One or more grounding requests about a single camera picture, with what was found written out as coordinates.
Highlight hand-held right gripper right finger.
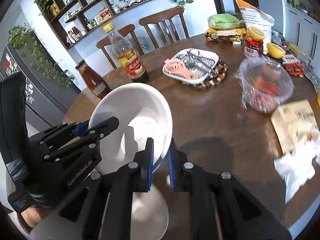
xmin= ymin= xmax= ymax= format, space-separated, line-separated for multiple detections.
xmin=168 ymin=146 xmax=293 ymax=240

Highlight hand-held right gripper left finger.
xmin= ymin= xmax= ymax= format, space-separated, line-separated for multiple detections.
xmin=59 ymin=138 xmax=154 ymax=240

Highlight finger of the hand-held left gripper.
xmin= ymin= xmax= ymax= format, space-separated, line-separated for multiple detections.
xmin=30 ymin=121 xmax=90 ymax=146
xmin=45 ymin=117 xmax=120 ymax=160

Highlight white round bowl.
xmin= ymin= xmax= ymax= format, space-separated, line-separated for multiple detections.
xmin=88 ymin=83 xmax=173 ymax=174

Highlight large beige bowl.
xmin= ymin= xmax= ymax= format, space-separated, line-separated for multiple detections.
xmin=129 ymin=184 xmax=170 ymax=240

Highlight person's left forearm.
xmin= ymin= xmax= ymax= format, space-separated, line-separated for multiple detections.
xmin=8 ymin=204 xmax=44 ymax=236

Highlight grey refrigerator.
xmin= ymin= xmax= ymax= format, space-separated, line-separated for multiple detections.
xmin=0 ymin=30 xmax=80 ymax=130

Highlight red sauce glass bottle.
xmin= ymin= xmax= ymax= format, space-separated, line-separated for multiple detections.
xmin=75 ymin=60 xmax=111 ymax=99

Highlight cluster of photo fridge magnets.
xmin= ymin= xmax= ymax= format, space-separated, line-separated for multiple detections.
xmin=2 ymin=52 xmax=34 ymax=103

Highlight dark vinegar bottle yellow cap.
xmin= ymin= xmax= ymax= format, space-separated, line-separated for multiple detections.
xmin=102 ymin=22 xmax=148 ymax=83

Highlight trailing ivy plant on refrigerator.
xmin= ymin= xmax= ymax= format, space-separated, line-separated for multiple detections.
xmin=7 ymin=24 xmax=75 ymax=88

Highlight pink slotted spatula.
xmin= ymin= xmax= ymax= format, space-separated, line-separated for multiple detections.
xmin=164 ymin=59 xmax=200 ymax=80

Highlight brown wooden dining chair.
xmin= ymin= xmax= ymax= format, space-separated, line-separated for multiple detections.
xmin=96 ymin=24 xmax=145 ymax=69
xmin=139 ymin=7 xmax=190 ymax=48

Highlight wooden bead trivet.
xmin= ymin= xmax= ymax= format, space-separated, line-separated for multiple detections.
xmin=175 ymin=57 xmax=228 ymax=88

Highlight metal kitchen tongs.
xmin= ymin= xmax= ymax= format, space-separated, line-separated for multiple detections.
xmin=184 ymin=50 xmax=215 ymax=77

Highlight white rectangular utensil tray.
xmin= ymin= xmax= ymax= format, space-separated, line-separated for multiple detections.
xmin=162 ymin=49 xmax=220 ymax=85

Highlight clear plastic bag of tomatoes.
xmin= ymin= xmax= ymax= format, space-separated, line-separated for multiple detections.
xmin=234 ymin=56 xmax=295 ymax=113

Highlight crumpled white tissue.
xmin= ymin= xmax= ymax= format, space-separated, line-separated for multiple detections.
xmin=274 ymin=140 xmax=320 ymax=204

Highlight beige paper packet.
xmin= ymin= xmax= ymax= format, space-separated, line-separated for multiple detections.
xmin=270 ymin=99 xmax=320 ymax=155

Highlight yellow black snack packet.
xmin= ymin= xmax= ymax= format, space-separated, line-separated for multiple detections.
xmin=205 ymin=27 xmax=248 ymax=43

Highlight red chili sauce jar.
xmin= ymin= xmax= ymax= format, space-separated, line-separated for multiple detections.
xmin=243 ymin=36 xmax=264 ymax=59

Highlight bagged green vegetable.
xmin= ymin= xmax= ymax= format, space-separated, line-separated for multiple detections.
xmin=208 ymin=13 xmax=247 ymax=29

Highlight lemon half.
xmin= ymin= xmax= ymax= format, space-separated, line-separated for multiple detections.
xmin=247 ymin=26 xmax=265 ymax=41
xmin=267 ymin=42 xmax=286 ymax=58

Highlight red sausage packet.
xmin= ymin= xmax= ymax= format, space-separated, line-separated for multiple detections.
xmin=282 ymin=54 xmax=305 ymax=77

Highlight orange and white standing bag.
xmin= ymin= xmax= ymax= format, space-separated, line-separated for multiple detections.
xmin=234 ymin=0 xmax=275 ymax=47

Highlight dark wooden wall shelf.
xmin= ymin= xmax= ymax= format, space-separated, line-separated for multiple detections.
xmin=32 ymin=0 xmax=177 ymax=50

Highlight white wall cabinet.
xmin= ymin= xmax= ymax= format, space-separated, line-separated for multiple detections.
xmin=279 ymin=0 xmax=320 ymax=63

